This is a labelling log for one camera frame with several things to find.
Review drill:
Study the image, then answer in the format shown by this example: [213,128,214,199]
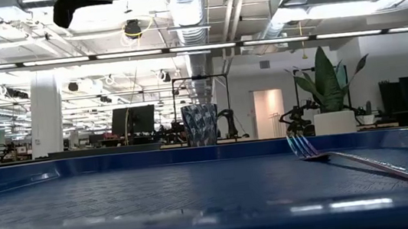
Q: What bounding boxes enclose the blue white patterned cup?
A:
[180,102,222,149]

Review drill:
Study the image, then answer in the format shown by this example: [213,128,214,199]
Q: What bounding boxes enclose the blue plastic tray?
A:
[0,118,408,229]

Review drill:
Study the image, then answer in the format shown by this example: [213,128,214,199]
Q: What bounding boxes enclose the iridescent metal fork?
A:
[286,118,408,206]

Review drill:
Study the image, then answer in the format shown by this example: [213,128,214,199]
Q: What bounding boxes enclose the white pillar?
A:
[22,69,69,160]

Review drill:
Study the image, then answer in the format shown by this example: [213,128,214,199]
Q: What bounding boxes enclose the black computer monitor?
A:
[109,103,158,139]

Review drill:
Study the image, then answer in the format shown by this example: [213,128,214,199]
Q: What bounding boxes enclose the long ceiling light strip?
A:
[0,17,408,80]

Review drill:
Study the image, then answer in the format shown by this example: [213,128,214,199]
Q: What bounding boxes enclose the white door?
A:
[251,87,288,141]

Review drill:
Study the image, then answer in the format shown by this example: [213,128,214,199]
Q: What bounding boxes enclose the green leafy plant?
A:
[282,41,376,118]

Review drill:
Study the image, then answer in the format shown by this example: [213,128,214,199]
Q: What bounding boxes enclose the white plant pot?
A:
[312,108,358,137]

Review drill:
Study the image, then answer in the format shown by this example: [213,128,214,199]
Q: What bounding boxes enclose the small cactus in pot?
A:
[356,100,378,127]

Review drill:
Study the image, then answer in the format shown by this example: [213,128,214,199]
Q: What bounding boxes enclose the black monitors on desk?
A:
[377,76,408,116]

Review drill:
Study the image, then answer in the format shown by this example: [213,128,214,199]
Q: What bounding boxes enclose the black ceiling cable reel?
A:
[122,18,144,41]

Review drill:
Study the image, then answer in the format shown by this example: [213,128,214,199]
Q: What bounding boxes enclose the silver ribbed air duct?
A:
[164,0,220,107]

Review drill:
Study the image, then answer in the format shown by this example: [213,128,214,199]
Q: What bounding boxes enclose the black metal frame stand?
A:
[169,72,235,135]

